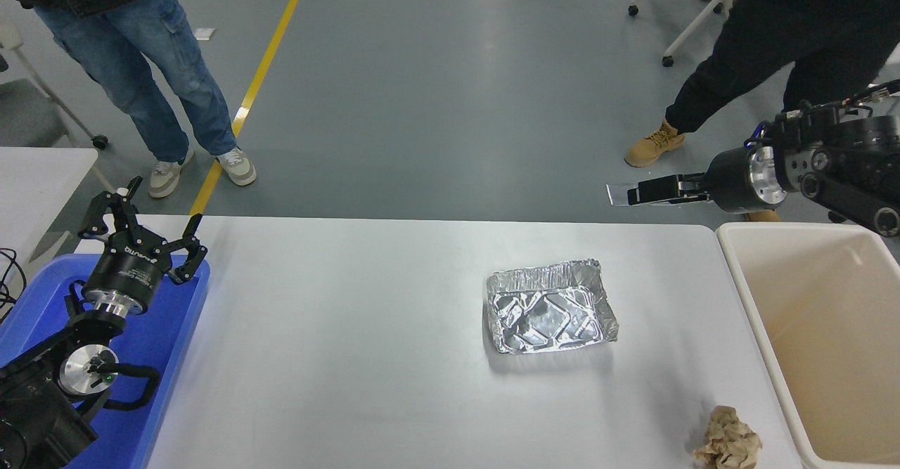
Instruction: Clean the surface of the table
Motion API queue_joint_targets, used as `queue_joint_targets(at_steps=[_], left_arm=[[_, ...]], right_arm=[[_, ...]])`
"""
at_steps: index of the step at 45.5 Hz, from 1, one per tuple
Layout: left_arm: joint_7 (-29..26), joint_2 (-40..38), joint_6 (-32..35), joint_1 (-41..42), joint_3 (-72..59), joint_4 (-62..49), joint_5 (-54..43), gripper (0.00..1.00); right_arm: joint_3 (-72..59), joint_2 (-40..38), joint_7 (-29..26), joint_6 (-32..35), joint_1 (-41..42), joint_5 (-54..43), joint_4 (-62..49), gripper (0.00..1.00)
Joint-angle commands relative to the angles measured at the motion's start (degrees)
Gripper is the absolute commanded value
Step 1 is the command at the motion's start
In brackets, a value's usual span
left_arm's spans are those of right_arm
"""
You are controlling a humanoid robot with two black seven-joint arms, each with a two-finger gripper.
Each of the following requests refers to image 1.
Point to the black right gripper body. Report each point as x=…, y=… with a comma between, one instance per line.
x=731, y=181

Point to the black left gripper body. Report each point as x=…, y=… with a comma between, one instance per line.
x=130, y=275

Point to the crinkled foil tray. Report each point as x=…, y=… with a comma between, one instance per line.
x=548, y=314

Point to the clear floor plate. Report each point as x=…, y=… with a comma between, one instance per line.
x=616, y=195

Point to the blue plastic tray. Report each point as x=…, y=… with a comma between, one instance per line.
x=165, y=335

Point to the white side table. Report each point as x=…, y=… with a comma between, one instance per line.
x=35, y=188

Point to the grey wheeled chair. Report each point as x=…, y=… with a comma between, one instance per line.
x=21, y=110

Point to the person in black trousers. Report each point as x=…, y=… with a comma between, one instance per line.
x=773, y=33

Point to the person in blue trousers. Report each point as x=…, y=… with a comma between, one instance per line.
x=140, y=54

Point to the large pale bin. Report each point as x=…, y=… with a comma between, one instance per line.
x=830, y=356

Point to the yellow floor tape line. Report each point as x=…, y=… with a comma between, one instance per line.
x=274, y=33

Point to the crumpled tan paper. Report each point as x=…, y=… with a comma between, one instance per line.
x=728, y=441

